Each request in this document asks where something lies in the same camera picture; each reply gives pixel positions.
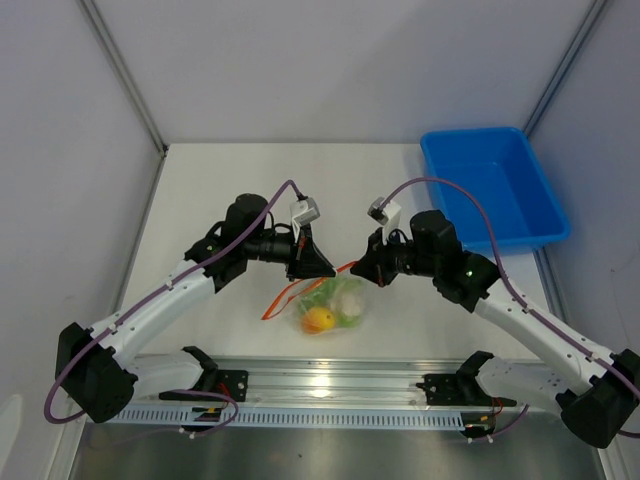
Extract white slotted cable duct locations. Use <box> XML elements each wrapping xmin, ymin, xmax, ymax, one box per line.
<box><xmin>112</xmin><ymin>405</ymin><xmax>465</xmax><ymax>431</ymax></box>

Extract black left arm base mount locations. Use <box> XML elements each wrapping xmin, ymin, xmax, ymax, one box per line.
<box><xmin>159</xmin><ymin>346</ymin><xmax>249</xmax><ymax>402</ymax></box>

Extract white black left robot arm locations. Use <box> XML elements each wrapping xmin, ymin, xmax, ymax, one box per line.
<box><xmin>55</xmin><ymin>193</ymin><xmax>336</xmax><ymax>423</ymax></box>

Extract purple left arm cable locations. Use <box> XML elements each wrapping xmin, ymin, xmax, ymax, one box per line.
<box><xmin>43</xmin><ymin>179</ymin><xmax>306</xmax><ymax>441</ymax></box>

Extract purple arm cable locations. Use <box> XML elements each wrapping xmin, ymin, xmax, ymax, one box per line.
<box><xmin>43</xmin><ymin>179</ymin><xmax>306</xmax><ymax>441</ymax></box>
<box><xmin>384</xmin><ymin>177</ymin><xmax>640</xmax><ymax>444</ymax></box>

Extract blue plastic bin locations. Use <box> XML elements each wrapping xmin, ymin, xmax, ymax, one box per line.
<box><xmin>420</xmin><ymin>127</ymin><xmax>570</xmax><ymax>254</ymax></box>

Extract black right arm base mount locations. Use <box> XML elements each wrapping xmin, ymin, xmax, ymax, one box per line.
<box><xmin>415</xmin><ymin>351</ymin><xmax>517</xmax><ymax>407</ymax></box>

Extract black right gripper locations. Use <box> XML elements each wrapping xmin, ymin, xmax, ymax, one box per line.
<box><xmin>351</xmin><ymin>225</ymin><xmax>440</xmax><ymax>288</ymax></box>

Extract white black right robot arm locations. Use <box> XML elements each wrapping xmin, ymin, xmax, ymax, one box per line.
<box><xmin>351</xmin><ymin>207</ymin><xmax>639</xmax><ymax>449</ymax></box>

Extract green grape bunch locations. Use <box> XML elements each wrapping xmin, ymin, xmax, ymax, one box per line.
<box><xmin>299</xmin><ymin>277</ymin><xmax>362</xmax><ymax>307</ymax></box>

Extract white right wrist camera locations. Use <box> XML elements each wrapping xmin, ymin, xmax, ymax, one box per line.
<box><xmin>367</xmin><ymin>197</ymin><xmax>401</xmax><ymax>245</ymax></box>

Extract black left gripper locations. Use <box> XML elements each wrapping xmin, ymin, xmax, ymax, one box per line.
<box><xmin>244</xmin><ymin>221</ymin><xmax>335</xmax><ymax>283</ymax></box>

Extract orange yellow mango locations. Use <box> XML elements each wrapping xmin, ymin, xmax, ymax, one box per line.
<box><xmin>301</xmin><ymin>306</ymin><xmax>336</xmax><ymax>335</ymax></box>

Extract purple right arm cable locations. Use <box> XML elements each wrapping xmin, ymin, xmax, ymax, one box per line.
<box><xmin>384</xmin><ymin>177</ymin><xmax>640</xmax><ymax>444</ymax></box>

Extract clear zip bag orange zipper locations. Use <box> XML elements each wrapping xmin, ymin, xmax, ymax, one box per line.
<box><xmin>261</xmin><ymin>261</ymin><xmax>367</xmax><ymax>337</ymax></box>

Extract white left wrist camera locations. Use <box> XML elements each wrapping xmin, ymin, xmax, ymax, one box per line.
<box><xmin>289</xmin><ymin>197</ymin><xmax>320</xmax><ymax>239</ymax></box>

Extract aluminium extrusion rail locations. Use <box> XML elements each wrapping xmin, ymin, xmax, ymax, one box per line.
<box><xmin>129</xmin><ymin>357</ymin><xmax>566</xmax><ymax>414</ymax></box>

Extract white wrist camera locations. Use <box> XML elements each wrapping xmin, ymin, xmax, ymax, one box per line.
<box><xmin>367</xmin><ymin>197</ymin><xmax>401</xmax><ymax>245</ymax></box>
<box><xmin>289</xmin><ymin>197</ymin><xmax>320</xmax><ymax>239</ymax></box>

